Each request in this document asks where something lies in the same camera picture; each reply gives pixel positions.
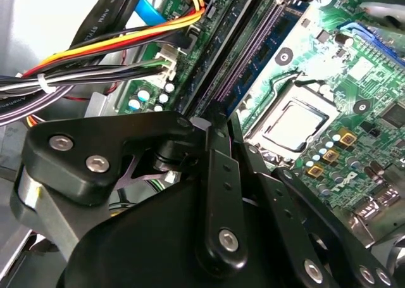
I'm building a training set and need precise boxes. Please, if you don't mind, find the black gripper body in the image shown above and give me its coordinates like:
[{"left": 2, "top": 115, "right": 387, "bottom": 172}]
[{"left": 58, "top": 179, "right": 301, "bottom": 288}]

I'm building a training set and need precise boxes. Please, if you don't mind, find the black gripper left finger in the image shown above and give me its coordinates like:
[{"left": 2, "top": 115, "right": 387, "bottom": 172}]
[{"left": 23, "top": 110, "right": 249, "bottom": 279}]

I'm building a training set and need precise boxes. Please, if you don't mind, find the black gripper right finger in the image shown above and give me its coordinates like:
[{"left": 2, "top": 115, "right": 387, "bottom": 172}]
[{"left": 227, "top": 115, "right": 396, "bottom": 288}]

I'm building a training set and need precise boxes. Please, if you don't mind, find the blue RAM stick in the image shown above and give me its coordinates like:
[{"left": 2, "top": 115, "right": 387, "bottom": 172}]
[{"left": 221, "top": 0, "right": 313, "bottom": 120}]

